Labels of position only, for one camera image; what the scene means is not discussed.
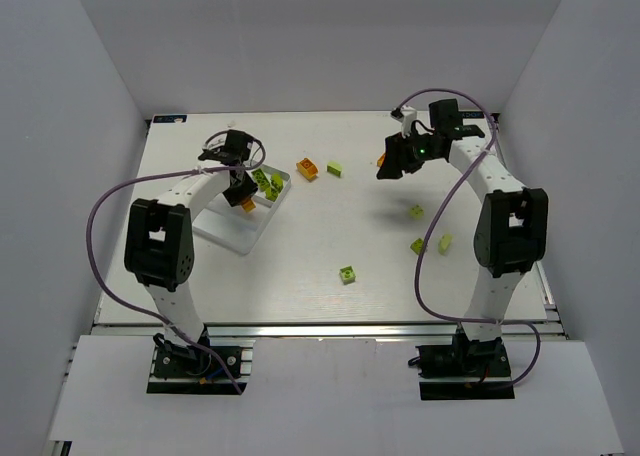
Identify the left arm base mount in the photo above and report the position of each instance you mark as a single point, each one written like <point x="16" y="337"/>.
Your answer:
<point x="185" y="370"/>

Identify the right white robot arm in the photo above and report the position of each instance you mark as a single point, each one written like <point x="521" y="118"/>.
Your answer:
<point x="511" y="231"/>

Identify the aluminium front rail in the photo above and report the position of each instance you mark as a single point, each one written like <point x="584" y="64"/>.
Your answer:
<point x="548" y="329"/>

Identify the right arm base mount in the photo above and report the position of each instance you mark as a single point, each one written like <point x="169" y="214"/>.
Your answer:
<point x="463" y="370"/>

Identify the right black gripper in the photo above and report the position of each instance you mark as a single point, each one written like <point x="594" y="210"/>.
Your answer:
<point x="397" y="152"/>

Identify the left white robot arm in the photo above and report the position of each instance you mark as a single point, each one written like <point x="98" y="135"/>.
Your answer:
<point x="159" y="249"/>

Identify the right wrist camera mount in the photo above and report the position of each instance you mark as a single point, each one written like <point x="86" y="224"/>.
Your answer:
<point x="406" y="116"/>

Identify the blue label corner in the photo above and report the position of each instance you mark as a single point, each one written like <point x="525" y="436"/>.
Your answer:
<point x="471" y="114"/>
<point x="169" y="119"/>

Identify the blue label right corner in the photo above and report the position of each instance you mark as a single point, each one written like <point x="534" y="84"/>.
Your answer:
<point x="471" y="114"/>

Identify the blue label left corner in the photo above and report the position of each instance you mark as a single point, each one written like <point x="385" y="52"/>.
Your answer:
<point x="169" y="119"/>

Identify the light green lego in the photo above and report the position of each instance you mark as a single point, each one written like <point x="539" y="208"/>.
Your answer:
<point x="334" y="168"/>

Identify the dark green square lego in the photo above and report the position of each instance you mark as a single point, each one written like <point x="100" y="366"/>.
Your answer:
<point x="271" y="194"/>

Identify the dark green long lego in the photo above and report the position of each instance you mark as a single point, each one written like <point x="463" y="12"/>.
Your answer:
<point x="261" y="180"/>

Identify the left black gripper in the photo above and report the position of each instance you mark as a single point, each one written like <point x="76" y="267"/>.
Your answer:
<point x="240" y="190"/>

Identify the white divided sorting tray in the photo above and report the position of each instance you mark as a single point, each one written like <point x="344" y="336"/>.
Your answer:
<point x="234" y="228"/>

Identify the pale green square lego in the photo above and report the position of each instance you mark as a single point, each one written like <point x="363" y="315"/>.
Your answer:
<point x="416" y="212"/>

